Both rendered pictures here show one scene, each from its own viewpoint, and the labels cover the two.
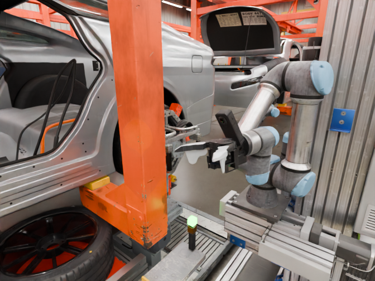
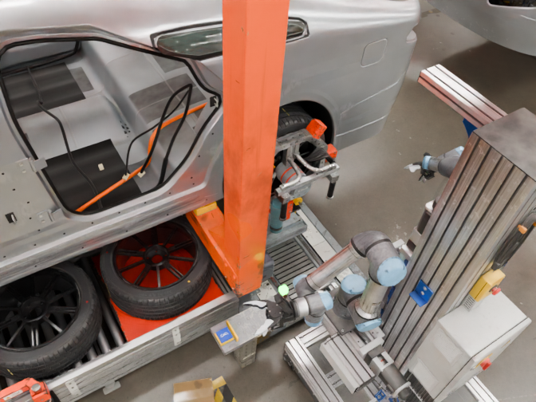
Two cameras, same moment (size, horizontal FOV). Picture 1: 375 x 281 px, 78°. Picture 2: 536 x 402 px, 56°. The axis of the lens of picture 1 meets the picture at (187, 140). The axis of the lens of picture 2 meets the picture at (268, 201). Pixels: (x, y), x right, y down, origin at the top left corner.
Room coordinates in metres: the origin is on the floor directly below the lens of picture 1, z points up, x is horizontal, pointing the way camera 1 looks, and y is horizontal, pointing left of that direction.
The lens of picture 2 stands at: (-0.34, -0.31, 3.04)
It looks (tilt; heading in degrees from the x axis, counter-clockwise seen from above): 49 degrees down; 16
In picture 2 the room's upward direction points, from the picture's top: 5 degrees clockwise
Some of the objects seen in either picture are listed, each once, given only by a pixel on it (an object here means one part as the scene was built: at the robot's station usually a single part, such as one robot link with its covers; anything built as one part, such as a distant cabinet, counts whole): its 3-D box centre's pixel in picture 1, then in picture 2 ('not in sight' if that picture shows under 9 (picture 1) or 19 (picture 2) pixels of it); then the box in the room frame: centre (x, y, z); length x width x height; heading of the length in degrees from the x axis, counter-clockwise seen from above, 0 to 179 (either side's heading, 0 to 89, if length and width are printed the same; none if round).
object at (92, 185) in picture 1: (95, 180); (202, 202); (1.41, 0.62, 0.71); 0.14 x 0.14 x 0.05; 52
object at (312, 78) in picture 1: (299, 132); (374, 290); (0.89, -0.45, 1.19); 0.15 x 0.12 x 0.55; 38
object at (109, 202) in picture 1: (110, 190); (214, 222); (1.30, 0.49, 0.69); 0.52 x 0.17 x 0.35; 52
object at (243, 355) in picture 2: not in sight; (245, 343); (0.88, 0.11, 0.21); 0.10 x 0.10 x 0.42; 52
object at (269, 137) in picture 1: (261, 139); (317, 303); (0.72, -0.24, 1.21); 0.11 x 0.08 x 0.09; 128
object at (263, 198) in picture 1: (263, 190); (348, 301); (0.99, -0.37, 0.87); 0.15 x 0.15 x 0.10
